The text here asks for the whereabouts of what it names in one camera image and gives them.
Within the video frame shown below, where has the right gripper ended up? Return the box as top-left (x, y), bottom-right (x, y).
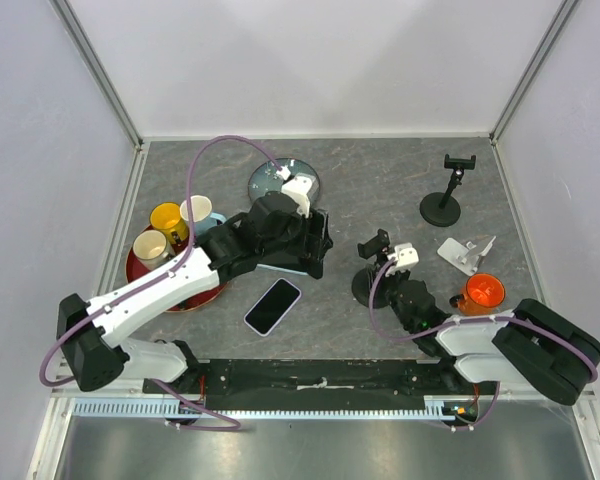
top-left (365, 260), bottom-right (413, 331)

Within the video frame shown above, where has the black phone stand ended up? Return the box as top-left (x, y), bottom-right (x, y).
top-left (351, 229), bottom-right (390, 307)
top-left (419, 154), bottom-right (477, 227)

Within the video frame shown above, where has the light blue phone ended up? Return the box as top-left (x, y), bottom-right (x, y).
top-left (257, 263), bottom-right (309, 276)

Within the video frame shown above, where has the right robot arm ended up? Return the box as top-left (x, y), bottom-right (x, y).
top-left (369, 262), bottom-right (600, 406)

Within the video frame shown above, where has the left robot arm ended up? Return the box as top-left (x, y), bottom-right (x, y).
top-left (55, 192), bottom-right (333, 393)

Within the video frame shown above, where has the white folding phone stand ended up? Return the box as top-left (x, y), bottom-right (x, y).
top-left (437, 236), bottom-right (496, 277)

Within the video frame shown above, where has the lilac case phone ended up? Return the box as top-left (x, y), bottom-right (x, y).
top-left (244, 278), bottom-right (302, 337)

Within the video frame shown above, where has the blue ceramic plate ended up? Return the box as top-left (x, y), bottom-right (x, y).
top-left (247, 157), bottom-right (321, 204)

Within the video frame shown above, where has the orange mug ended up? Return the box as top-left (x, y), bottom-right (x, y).
top-left (449, 273), bottom-right (506, 316)

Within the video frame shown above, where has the white light-blue mug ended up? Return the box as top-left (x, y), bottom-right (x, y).
top-left (189, 195), bottom-right (226, 237)

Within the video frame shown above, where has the yellow mug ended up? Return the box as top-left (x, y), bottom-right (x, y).
top-left (149, 202), bottom-right (189, 245)

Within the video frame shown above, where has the cream cup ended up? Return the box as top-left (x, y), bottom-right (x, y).
top-left (132, 230), bottom-right (175, 271)

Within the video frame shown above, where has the red round tray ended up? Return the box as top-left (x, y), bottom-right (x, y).
top-left (125, 247), bottom-right (228, 313)

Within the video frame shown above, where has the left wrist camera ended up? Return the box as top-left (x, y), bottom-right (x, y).
top-left (281, 173), bottom-right (318, 218)

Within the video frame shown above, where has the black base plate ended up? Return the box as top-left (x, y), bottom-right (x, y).
top-left (168, 359), bottom-right (496, 412)

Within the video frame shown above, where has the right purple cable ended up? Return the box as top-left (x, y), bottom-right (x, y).
top-left (368, 259), bottom-right (599, 434)

